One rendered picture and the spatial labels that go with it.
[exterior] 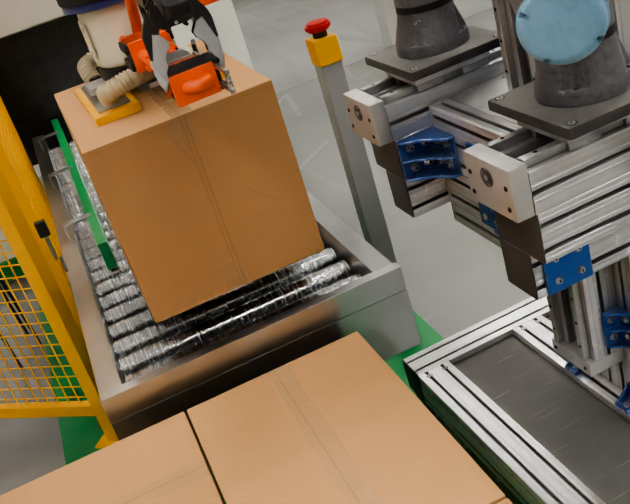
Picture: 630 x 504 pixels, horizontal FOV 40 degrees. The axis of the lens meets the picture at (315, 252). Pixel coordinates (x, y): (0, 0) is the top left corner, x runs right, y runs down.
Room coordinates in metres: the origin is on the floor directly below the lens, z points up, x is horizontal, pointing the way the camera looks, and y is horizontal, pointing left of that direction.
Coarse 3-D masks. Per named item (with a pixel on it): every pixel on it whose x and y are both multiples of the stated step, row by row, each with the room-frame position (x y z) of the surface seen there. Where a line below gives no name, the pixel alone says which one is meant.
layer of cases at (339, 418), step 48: (288, 384) 1.47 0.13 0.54; (336, 384) 1.42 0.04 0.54; (384, 384) 1.38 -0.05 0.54; (144, 432) 1.47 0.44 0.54; (192, 432) 1.42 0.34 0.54; (240, 432) 1.37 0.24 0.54; (288, 432) 1.32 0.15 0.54; (336, 432) 1.28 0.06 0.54; (384, 432) 1.24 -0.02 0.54; (432, 432) 1.20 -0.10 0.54; (48, 480) 1.41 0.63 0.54; (96, 480) 1.36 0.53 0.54; (144, 480) 1.32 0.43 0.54; (192, 480) 1.28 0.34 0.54; (240, 480) 1.23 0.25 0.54; (288, 480) 1.20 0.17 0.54; (336, 480) 1.16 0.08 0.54; (384, 480) 1.12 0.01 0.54; (432, 480) 1.09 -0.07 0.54; (480, 480) 1.05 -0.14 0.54
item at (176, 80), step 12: (192, 60) 1.41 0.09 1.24; (204, 60) 1.38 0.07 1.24; (168, 72) 1.38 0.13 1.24; (180, 72) 1.36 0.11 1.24; (192, 72) 1.35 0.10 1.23; (204, 72) 1.36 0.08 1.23; (180, 84) 1.35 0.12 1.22; (216, 84) 1.36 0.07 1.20; (168, 96) 1.42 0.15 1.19; (180, 96) 1.35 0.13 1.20; (192, 96) 1.35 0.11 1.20; (204, 96) 1.36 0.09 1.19
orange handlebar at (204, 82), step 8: (200, 0) 2.05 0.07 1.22; (208, 0) 2.06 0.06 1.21; (216, 0) 2.06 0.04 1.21; (120, 40) 1.87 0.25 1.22; (144, 56) 1.60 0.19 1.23; (192, 80) 1.34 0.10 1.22; (200, 80) 1.34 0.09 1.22; (208, 80) 1.34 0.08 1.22; (184, 88) 1.35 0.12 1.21; (192, 88) 1.34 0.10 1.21; (200, 88) 1.34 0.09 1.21; (208, 88) 1.35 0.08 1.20
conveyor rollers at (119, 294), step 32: (64, 160) 3.52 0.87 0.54; (64, 192) 3.09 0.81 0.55; (96, 256) 2.46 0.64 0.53; (320, 256) 1.97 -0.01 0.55; (96, 288) 2.20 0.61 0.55; (128, 288) 2.13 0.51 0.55; (256, 288) 1.92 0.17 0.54; (288, 288) 1.86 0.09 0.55; (320, 288) 1.86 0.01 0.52; (128, 320) 1.95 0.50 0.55; (192, 320) 1.88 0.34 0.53; (224, 320) 1.81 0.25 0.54; (256, 320) 1.75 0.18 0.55; (128, 352) 1.84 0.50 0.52; (160, 352) 1.77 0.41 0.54; (192, 352) 1.71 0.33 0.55
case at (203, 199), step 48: (144, 96) 1.91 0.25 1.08; (240, 96) 1.71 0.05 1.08; (96, 144) 1.66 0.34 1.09; (144, 144) 1.66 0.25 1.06; (192, 144) 1.68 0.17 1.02; (240, 144) 1.70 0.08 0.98; (288, 144) 1.72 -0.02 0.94; (96, 192) 2.16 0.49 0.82; (144, 192) 1.65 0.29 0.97; (192, 192) 1.67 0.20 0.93; (240, 192) 1.69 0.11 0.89; (288, 192) 1.71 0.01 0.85; (144, 240) 1.64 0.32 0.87; (192, 240) 1.66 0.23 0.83; (240, 240) 1.68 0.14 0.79; (288, 240) 1.70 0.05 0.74; (144, 288) 1.63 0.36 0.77; (192, 288) 1.65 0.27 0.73
